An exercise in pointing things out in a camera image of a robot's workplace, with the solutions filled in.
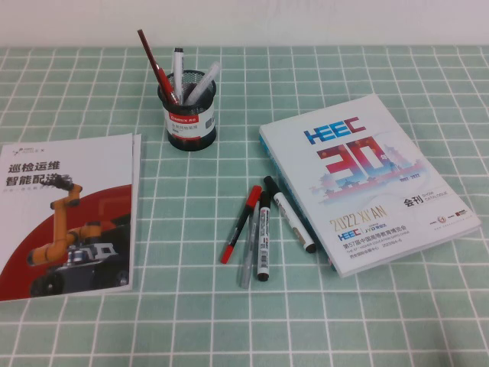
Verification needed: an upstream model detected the silver clear gel pen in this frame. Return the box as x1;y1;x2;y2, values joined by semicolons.
239;206;261;290

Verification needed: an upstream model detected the white barcode marker black cap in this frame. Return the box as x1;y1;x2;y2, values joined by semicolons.
256;190;274;283

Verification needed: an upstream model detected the slim white black-capped marker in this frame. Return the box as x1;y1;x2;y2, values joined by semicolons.
172;47;186;105

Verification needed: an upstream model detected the black mesh pen holder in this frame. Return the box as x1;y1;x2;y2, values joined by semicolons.
157;70;218;153

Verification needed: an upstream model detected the dark red pencil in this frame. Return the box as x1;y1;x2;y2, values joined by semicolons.
137;28;171;101

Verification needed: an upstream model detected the white HEEC catalogue book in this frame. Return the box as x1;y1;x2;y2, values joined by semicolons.
258;93;482;279

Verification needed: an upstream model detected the translucent white pen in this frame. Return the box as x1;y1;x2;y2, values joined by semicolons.
183;60;223;106

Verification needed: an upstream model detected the green checked tablecloth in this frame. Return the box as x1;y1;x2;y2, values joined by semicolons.
0;45;489;367

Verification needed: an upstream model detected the large white marker black cap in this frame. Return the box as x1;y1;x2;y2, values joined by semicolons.
263;175;317;254

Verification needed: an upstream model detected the brochure with orange robot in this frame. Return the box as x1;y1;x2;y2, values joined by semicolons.
0;133;134;303

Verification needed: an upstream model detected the black pen with red cap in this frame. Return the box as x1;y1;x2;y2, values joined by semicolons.
220;185;263;265

